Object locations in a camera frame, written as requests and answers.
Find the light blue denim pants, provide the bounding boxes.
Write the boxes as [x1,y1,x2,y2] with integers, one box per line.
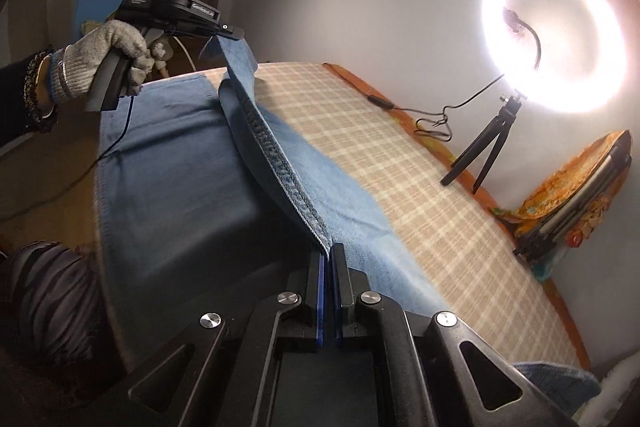
[96,39,601,426]

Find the dark sleeved left forearm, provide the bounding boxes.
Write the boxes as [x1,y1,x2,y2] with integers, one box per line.
[1,49,58,146]

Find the grey knit gloved left hand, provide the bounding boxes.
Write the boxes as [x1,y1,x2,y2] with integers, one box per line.
[49,18,156,105]

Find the beige plaid bed cover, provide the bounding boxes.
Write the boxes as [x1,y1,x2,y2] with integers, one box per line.
[199,60,592,371]

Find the folded silver tripod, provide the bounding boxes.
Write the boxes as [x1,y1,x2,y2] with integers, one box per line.
[513,145,631,262]

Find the small black tripod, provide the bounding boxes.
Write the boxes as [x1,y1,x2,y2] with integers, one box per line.
[440,93,525,195]

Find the dark striped trouser leg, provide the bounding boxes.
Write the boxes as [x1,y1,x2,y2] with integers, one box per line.
[1,241,108,369]

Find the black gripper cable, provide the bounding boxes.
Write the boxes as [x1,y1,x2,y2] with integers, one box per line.
[0,95,137,223]

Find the beaded wrist bracelets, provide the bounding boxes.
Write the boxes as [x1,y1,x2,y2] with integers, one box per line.
[22,45,72,134]

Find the black ring light cable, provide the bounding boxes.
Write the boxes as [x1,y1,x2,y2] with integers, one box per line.
[366,74,507,143]

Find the bright ring light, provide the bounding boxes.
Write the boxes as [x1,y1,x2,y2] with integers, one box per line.
[480,0,629,114]

